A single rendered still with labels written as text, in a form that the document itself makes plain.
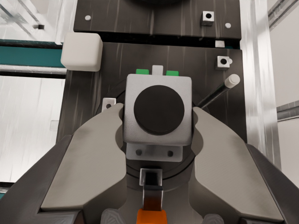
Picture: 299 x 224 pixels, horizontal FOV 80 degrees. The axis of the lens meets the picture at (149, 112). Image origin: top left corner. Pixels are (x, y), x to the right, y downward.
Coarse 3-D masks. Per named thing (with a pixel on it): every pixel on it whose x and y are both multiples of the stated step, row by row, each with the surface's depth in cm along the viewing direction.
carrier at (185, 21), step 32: (96, 0) 26; (128, 0) 26; (160, 0) 26; (192, 0) 26; (224, 0) 27; (96, 32) 26; (128, 32) 25; (160, 32) 25; (192, 32) 25; (224, 32) 25
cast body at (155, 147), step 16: (128, 80) 12; (144, 80) 12; (160, 80) 12; (176, 80) 12; (128, 96) 12; (144, 96) 11; (160, 96) 11; (176, 96) 11; (128, 112) 11; (144, 112) 10; (160, 112) 10; (176, 112) 10; (128, 128) 11; (144, 128) 10; (160, 128) 10; (176, 128) 11; (128, 144) 14; (144, 144) 14; (160, 144) 12; (176, 144) 11; (160, 160) 14; (176, 160) 14
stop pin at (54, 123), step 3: (51, 120) 23; (54, 120) 23; (57, 120) 23; (51, 123) 23; (54, 123) 23; (57, 123) 23; (51, 126) 23; (54, 126) 23; (57, 126) 23; (51, 129) 23; (54, 129) 23
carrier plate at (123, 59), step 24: (120, 48) 25; (144, 48) 25; (168, 48) 25; (192, 48) 25; (216, 48) 25; (72, 72) 24; (96, 72) 24; (120, 72) 24; (192, 72) 24; (216, 72) 24; (240, 72) 24; (72, 96) 23; (96, 96) 23; (240, 96) 24; (72, 120) 23; (240, 120) 23; (168, 192) 21; (168, 216) 21; (192, 216) 21
